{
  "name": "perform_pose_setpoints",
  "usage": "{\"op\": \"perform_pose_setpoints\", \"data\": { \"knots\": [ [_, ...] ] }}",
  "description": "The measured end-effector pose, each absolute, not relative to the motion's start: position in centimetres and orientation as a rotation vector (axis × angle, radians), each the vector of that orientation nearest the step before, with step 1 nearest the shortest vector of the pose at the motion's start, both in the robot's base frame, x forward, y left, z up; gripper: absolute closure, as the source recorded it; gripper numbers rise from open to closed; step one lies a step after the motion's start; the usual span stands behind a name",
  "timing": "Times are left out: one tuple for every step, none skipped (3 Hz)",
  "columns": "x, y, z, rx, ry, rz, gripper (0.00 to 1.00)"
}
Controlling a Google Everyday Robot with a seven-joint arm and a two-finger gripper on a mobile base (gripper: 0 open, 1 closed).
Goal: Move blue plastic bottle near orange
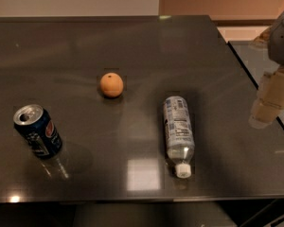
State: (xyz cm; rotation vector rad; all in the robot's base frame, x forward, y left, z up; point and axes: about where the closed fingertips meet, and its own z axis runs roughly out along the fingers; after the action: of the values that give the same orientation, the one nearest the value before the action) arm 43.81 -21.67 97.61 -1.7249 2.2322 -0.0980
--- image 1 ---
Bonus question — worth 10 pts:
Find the blue Pepsi soda can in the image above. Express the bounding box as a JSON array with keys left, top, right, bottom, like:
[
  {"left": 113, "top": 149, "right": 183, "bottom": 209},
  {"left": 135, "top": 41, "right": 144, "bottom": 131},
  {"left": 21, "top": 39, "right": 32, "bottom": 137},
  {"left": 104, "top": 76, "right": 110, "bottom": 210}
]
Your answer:
[{"left": 13, "top": 104, "right": 62, "bottom": 159}]

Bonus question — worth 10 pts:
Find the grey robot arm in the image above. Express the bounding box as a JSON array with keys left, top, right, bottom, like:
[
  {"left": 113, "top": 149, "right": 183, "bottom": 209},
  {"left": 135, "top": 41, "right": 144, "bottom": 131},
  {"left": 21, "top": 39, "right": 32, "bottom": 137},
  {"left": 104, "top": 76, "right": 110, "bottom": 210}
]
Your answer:
[{"left": 249, "top": 10, "right": 284, "bottom": 129}]

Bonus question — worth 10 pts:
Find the orange fruit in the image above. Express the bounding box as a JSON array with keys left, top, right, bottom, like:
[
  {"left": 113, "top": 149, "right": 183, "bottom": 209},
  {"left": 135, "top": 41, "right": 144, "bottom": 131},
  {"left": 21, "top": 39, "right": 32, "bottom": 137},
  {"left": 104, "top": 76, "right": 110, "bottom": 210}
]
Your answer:
[{"left": 99, "top": 73, "right": 124, "bottom": 98}]

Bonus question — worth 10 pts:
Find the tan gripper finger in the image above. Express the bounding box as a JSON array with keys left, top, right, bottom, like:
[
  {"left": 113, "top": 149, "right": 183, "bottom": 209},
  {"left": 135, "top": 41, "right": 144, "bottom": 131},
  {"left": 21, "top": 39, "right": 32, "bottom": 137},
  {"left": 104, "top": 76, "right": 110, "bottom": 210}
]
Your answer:
[{"left": 249, "top": 67, "right": 284, "bottom": 129}]

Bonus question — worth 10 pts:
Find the clear plastic water bottle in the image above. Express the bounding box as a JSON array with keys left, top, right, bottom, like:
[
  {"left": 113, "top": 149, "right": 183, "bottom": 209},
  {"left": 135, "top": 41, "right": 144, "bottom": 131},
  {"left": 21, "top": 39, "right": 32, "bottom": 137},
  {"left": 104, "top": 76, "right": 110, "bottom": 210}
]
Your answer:
[{"left": 163, "top": 96, "right": 195, "bottom": 179}]

